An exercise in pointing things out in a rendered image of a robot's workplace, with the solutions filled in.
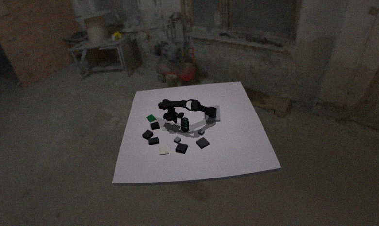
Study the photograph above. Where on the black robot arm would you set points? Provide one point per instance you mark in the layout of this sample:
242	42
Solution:
195	106

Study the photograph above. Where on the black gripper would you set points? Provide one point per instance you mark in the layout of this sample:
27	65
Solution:
180	115

